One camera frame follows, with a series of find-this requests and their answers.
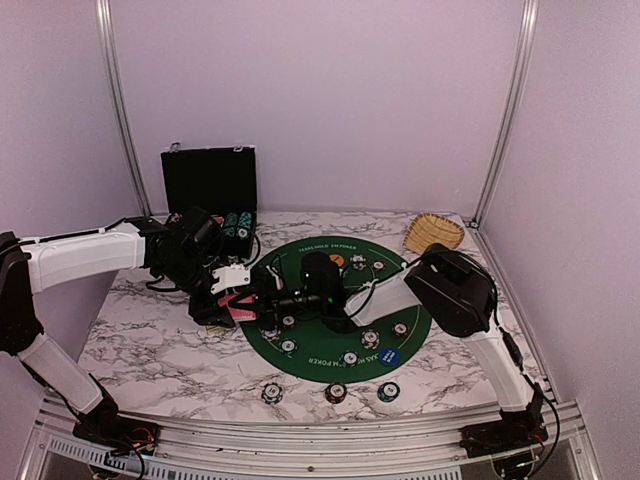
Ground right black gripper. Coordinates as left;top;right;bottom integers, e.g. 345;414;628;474
229;278;325;332

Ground red chips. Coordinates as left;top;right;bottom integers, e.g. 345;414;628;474
282;315;297;329
392;322;409;338
372;261;386;272

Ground white chips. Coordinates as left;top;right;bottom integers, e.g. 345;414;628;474
350;254;368;271
261;328;281;342
361;329;380;350

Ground red playing card deck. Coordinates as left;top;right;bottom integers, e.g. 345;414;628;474
218;293;258;324

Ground orange big blind button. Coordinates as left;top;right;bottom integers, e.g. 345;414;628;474
329;254;345;267

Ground red black chip stack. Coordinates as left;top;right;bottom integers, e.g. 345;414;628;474
324;383;347;404

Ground blue small blind button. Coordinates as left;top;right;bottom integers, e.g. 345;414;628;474
378;347;401;368

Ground teal chip stack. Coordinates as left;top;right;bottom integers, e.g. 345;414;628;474
377;382;400;403

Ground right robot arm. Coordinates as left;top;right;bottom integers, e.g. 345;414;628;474
231;244;545;448

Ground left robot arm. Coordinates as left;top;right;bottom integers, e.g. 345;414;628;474
1;208;250;445

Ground blue gold card box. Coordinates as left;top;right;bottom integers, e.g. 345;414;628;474
205;326;227;336

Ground round green poker mat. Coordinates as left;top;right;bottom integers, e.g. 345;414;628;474
242;236;431;384

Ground teal chips row in case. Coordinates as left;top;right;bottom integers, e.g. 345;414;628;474
236;212;252;239

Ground green chips row in case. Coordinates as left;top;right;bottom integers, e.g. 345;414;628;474
222;212;239;241

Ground black poker chip case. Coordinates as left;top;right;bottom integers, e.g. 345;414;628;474
161;146;258;259

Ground woven bamboo tray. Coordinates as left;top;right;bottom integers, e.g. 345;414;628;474
403;213;465;254

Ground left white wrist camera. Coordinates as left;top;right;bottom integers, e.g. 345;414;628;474
210;264;251;295

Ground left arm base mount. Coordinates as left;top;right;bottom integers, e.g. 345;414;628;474
73;417;160;455

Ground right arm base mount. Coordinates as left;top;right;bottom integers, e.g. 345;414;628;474
459;421;549;458

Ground right aluminium frame post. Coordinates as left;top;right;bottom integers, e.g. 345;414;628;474
471;0;540;229

